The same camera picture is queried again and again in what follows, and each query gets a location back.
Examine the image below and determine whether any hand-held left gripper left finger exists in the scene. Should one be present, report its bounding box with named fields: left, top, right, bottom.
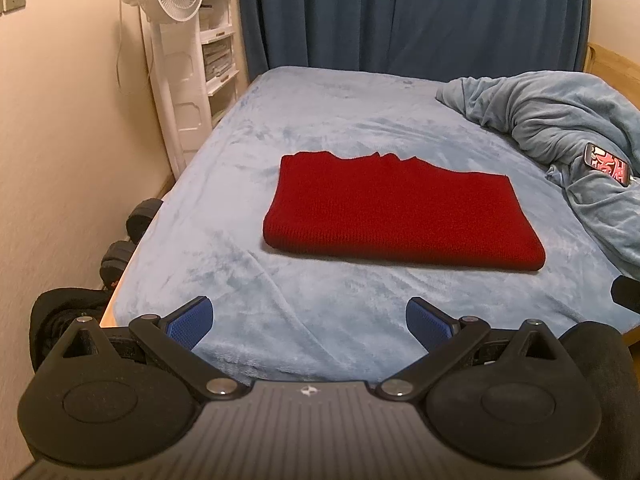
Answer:
left=59, top=296, right=250, bottom=401

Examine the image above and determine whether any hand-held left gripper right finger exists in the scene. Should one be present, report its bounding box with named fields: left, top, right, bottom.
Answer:
left=375, top=297, right=565, bottom=401

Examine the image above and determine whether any red knit cardigan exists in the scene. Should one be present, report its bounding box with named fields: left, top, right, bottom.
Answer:
left=262, top=151, right=546, bottom=273

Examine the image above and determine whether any black dumbbell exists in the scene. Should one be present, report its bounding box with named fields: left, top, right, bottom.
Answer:
left=100, top=241, right=136, bottom=291
left=125, top=199, right=164, bottom=241

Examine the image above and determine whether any person's dark trouser leg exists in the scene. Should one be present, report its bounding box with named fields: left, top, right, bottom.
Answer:
left=564, top=321, right=640, bottom=480

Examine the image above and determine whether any smartphone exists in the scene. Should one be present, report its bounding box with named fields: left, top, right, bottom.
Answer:
left=584, top=142, right=634, bottom=187

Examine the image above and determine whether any light blue fleece blanket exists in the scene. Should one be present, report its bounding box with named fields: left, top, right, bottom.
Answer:
left=435, top=71, right=640, bottom=281

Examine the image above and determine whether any white shelf unit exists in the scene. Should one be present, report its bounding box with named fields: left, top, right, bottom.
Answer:
left=140, top=0, right=247, bottom=181

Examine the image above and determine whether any bed with blue sheet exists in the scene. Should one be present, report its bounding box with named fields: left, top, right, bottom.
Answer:
left=112, top=66, right=626, bottom=386

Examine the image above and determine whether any stack of striped flat boxes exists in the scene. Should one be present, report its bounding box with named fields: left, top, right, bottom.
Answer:
left=201, top=40, right=234, bottom=82

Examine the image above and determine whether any dark blue curtain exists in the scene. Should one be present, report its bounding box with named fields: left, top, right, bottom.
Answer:
left=235, top=0, right=591, bottom=86

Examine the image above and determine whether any white fan cable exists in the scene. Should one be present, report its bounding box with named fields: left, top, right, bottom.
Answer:
left=116, top=0, right=127, bottom=93

